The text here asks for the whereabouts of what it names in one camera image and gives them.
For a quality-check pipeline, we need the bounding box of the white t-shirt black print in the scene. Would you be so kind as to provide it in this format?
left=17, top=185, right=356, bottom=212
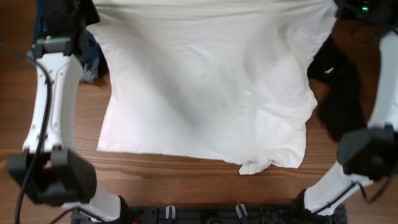
left=88, top=0, right=337, bottom=175

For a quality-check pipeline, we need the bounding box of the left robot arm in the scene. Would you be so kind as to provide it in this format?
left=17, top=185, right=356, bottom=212
left=7, top=0, right=137, bottom=223

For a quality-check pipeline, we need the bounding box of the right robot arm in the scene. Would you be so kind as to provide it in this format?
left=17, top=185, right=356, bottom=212
left=289, top=1, right=397, bottom=223

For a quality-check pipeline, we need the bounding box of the blue button shirt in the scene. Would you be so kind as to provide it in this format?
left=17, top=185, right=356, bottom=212
left=31, top=0, right=94, bottom=63

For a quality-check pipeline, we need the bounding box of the light grey folded garment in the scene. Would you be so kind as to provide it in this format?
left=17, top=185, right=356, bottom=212
left=80, top=58, right=100, bottom=83

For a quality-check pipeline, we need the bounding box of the black folded garment left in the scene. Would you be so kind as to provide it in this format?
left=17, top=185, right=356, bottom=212
left=97, top=55, right=109, bottom=78

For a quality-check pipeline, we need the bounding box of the black garment right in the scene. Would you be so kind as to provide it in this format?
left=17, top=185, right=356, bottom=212
left=307, top=36, right=366, bottom=141

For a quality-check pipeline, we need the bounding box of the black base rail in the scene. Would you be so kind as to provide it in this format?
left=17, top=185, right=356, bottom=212
left=70, top=203, right=348, bottom=224

